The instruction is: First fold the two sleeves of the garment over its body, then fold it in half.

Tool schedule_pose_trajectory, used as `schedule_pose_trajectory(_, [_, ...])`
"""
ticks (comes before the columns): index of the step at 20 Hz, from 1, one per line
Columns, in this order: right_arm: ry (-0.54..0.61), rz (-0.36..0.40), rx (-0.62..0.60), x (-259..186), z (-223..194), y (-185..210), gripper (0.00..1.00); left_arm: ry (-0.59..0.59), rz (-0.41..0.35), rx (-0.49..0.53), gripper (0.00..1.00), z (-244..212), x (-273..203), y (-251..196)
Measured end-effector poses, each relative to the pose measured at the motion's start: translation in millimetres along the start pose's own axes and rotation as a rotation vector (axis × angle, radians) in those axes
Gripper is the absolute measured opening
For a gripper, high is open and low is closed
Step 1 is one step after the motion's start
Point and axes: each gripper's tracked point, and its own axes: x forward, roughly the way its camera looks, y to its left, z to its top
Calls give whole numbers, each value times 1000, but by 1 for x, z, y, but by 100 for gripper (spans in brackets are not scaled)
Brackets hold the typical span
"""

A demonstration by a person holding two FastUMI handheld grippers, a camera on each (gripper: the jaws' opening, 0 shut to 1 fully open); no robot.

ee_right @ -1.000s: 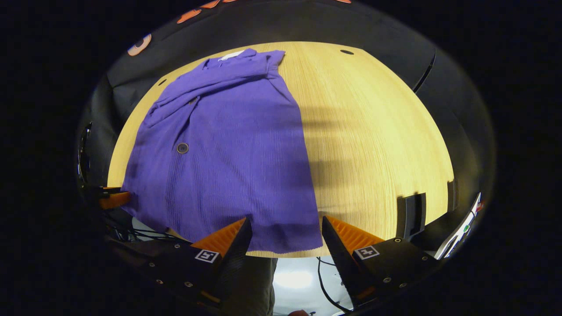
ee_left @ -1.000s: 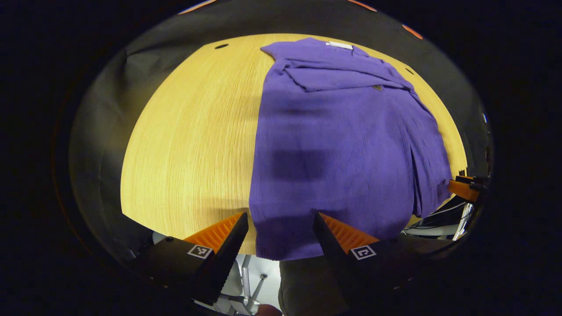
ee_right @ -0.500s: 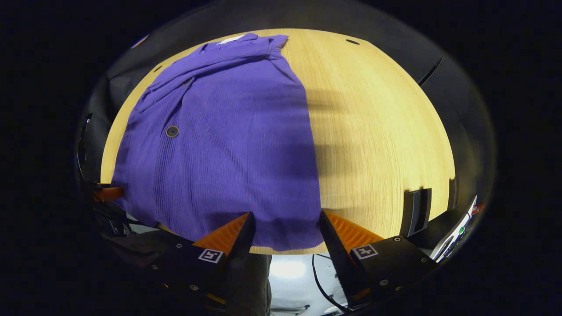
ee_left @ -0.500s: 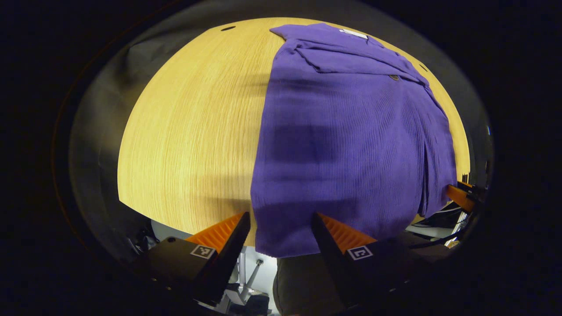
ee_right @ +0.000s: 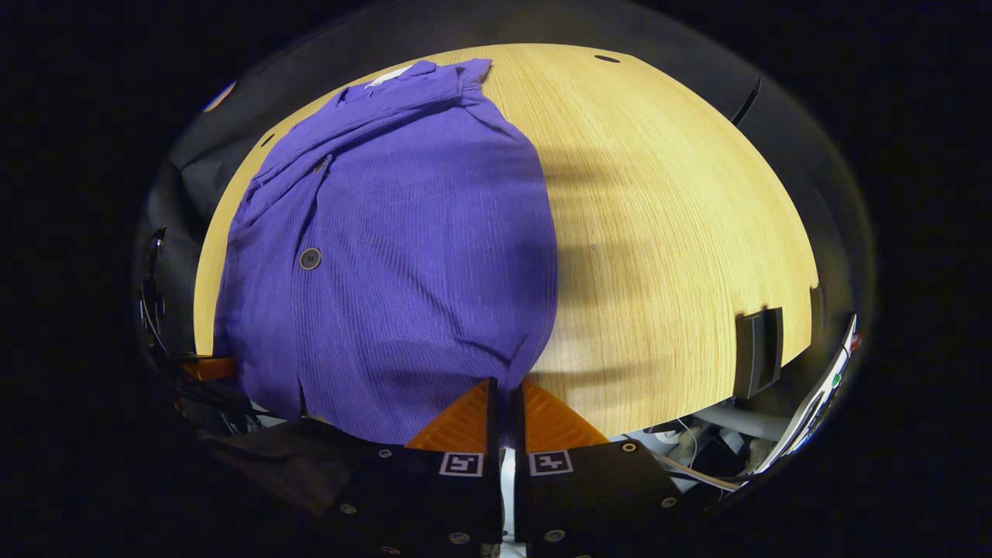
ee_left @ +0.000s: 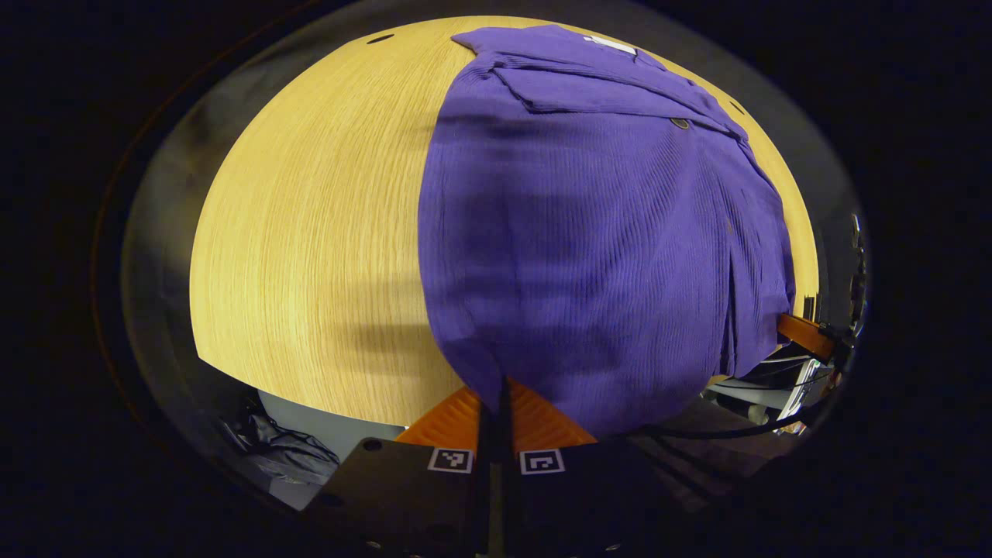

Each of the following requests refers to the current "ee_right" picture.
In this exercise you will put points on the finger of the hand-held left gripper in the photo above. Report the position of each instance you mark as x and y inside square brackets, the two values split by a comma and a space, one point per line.
[208, 368]

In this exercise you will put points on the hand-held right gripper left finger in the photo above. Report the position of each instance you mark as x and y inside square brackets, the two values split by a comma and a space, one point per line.
[493, 434]

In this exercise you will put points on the purple button shirt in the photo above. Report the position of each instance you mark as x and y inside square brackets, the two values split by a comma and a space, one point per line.
[403, 271]

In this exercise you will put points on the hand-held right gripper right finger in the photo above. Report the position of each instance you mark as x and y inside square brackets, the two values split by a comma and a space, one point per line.
[518, 434]

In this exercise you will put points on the black table clamp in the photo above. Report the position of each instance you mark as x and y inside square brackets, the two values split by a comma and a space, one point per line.
[756, 353]

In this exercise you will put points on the dark cloth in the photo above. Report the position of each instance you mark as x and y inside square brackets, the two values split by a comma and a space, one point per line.
[287, 457]

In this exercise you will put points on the grey tube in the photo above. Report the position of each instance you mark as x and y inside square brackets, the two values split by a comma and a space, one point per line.
[744, 422]

